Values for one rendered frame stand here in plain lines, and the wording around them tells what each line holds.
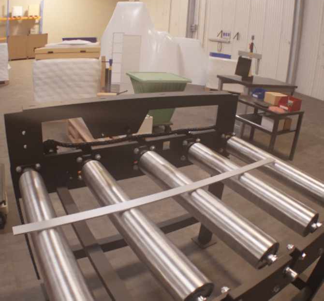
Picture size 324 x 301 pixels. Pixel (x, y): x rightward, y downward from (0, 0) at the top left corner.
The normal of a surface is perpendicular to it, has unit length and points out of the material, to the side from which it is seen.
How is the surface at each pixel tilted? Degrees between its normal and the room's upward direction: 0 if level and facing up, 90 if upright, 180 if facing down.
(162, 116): 101
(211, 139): 90
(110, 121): 90
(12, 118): 90
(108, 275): 0
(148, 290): 0
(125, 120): 90
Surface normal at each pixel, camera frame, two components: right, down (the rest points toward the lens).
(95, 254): 0.07, -0.93
